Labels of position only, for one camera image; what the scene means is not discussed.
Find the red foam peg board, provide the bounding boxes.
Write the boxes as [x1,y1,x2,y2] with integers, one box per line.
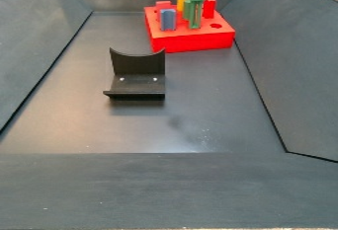
[144,7,235,53]

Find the tall green arrow-top peg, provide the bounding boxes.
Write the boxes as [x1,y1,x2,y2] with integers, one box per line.
[188,0,203,29]

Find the red star-shaped peg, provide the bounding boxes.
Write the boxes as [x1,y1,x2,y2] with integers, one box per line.
[156,1,171,12]

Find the blue notched block peg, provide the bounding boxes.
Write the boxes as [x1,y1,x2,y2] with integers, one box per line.
[160,9,175,32]

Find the green cylinder peg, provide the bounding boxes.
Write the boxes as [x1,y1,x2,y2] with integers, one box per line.
[181,0,191,21]

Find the black curved holder bracket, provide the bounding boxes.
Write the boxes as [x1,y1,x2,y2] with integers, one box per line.
[102,49,165,99]

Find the red rectangular block peg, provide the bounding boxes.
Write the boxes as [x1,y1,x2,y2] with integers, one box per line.
[201,0,216,19]

